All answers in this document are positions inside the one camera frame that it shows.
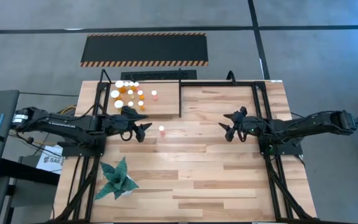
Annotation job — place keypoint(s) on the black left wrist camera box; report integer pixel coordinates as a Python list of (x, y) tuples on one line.
[(140, 136)]

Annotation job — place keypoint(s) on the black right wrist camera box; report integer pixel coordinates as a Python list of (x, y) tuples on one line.
[(243, 111)]

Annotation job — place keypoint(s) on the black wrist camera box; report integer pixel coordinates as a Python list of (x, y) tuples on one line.
[(140, 136), (243, 111)]

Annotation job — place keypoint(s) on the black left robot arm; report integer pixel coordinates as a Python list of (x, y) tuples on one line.
[(61, 124)]

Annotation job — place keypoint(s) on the black aluminium rig frame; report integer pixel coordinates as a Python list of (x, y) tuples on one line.
[(213, 83)]

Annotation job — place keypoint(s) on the green potted artificial plant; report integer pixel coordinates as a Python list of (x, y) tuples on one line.
[(118, 182)]

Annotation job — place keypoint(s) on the hazard-striped black floor mat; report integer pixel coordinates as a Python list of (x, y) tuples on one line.
[(145, 49)]

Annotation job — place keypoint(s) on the black bench bar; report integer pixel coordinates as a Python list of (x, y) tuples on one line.
[(26, 172)]

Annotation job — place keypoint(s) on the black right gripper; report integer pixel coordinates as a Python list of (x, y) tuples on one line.
[(247, 129)]

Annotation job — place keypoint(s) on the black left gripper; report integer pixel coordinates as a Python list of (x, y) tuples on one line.
[(117, 123)]

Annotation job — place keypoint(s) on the wooden shelf board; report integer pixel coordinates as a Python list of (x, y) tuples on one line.
[(163, 105)]

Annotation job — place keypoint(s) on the black floor tape strip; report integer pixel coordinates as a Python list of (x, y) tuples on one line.
[(259, 46), (166, 29)]

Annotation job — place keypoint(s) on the white printed paper sheet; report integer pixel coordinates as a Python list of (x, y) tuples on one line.
[(50, 161)]

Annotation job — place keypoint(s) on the small white corner label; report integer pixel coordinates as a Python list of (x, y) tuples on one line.
[(277, 81)]

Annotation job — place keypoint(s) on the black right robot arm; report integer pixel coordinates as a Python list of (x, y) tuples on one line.
[(306, 124)]

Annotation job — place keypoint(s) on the thin black shelf frame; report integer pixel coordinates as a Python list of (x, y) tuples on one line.
[(180, 93)]

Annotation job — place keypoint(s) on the grey side cart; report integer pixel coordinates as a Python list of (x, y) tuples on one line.
[(8, 99)]

